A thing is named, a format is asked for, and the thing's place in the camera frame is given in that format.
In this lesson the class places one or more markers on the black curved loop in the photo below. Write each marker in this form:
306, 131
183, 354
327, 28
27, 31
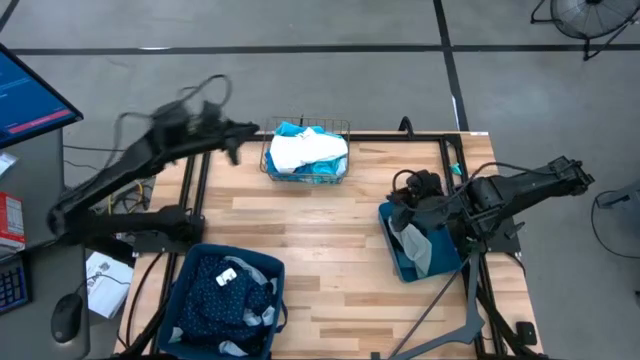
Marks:
406, 122

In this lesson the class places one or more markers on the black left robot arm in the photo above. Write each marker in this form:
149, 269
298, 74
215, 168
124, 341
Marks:
135, 155

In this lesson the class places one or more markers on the navy white fabric bin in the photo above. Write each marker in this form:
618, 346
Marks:
172, 300

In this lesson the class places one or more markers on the black keyboard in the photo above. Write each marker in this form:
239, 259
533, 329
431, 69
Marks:
12, 287

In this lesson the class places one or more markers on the blue plastic bin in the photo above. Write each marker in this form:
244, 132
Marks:
440, 255

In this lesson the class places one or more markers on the grey camera stand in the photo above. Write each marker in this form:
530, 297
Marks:
472, 310

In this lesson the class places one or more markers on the white paper sheets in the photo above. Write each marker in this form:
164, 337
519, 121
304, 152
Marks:
107, 287

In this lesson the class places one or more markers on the red white box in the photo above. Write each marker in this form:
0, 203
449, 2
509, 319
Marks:
11, 220

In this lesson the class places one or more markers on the black floor fan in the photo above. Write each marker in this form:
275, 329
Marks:
590, 17

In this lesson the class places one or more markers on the black computer mouse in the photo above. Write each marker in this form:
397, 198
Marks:
66, 317

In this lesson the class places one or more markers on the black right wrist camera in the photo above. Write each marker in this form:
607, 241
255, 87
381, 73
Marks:
425, 182

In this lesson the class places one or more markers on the computer monitor blue screen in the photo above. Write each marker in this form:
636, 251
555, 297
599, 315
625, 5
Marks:
25, 95

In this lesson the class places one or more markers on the teal tape piece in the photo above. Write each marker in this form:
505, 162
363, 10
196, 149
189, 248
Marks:
456, 169

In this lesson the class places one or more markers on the light grey cloth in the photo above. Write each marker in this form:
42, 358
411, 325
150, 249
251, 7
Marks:
415, 250

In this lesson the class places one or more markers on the navy dotted cloth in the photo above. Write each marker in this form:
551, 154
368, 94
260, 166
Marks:
215, 310

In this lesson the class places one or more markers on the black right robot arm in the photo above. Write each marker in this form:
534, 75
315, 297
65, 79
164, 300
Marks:
520, 187

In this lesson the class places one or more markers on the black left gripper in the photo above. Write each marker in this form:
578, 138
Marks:
227, 127

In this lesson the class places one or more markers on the black power adapter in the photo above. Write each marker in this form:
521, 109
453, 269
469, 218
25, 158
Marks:
526, 332

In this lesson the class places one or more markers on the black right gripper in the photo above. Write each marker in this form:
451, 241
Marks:
430, 212

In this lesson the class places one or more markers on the grey desk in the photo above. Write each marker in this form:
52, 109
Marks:
45, 170

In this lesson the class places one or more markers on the blue fleece cloth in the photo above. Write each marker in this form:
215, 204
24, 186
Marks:
290, 128

